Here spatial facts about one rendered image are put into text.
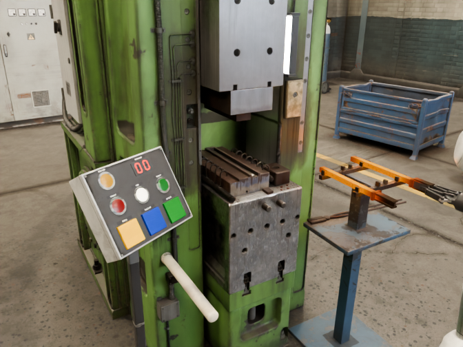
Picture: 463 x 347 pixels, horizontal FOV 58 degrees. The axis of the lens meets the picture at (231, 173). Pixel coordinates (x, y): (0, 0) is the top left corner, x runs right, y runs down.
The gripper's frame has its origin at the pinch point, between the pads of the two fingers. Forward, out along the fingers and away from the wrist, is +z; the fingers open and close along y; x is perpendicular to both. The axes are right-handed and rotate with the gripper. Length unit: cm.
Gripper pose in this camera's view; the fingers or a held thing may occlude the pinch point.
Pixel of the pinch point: (422, 186)
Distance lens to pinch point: 193.1
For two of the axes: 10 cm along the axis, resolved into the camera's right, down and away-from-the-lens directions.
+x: 0.1, -9.3, -3.7
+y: 8.6, -1.8, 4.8
